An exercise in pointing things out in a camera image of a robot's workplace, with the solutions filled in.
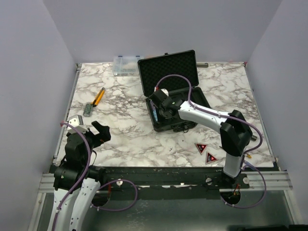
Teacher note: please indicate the light blue poker chip stack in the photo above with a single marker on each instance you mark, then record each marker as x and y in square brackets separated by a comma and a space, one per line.
[155, 115]

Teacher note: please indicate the upper triangular red black card box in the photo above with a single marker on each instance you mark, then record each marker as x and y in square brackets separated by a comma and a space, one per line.
[201, 147]

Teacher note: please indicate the clear plastic organizer box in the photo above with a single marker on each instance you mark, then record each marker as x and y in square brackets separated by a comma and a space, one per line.
[126, 65]

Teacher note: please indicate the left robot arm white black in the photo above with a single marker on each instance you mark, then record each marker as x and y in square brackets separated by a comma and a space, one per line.
[76, 181]

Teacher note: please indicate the dark metal cylinder rod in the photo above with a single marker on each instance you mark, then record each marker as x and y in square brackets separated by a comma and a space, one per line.
[202, 65]

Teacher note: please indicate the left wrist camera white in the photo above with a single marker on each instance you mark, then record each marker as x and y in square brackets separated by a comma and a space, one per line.
[75, 121]

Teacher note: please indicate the lower triangular red black card box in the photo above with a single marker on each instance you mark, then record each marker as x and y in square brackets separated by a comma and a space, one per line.
[210, 158]

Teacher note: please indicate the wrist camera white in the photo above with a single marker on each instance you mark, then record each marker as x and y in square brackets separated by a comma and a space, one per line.
[165, 91]
[75, 121]

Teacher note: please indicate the green blue poker chip stack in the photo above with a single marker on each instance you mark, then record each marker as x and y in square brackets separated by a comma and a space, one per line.
[87, 110]

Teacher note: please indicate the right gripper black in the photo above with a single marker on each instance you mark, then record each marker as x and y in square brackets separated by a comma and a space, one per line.
[171, 119]

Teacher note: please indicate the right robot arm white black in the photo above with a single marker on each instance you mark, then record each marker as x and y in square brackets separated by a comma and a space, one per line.
[235, 133]

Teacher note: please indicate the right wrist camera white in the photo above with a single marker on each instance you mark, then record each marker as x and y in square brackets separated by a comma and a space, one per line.
[165, 91]

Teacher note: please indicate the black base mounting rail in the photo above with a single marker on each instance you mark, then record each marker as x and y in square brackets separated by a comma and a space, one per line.
[171, 183]

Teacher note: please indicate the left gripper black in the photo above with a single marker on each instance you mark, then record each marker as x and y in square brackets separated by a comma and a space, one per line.
[104, 135]

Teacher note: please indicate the purple poker chip stack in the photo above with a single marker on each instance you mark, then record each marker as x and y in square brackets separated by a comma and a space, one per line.
[152, 104]

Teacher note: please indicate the triangular red black card box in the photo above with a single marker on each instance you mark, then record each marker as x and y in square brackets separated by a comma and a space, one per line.
[201, 147]
[210, 158]

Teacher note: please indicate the black T-shaped pipe fitting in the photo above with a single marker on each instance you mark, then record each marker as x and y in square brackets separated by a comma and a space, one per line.
[254, 138]

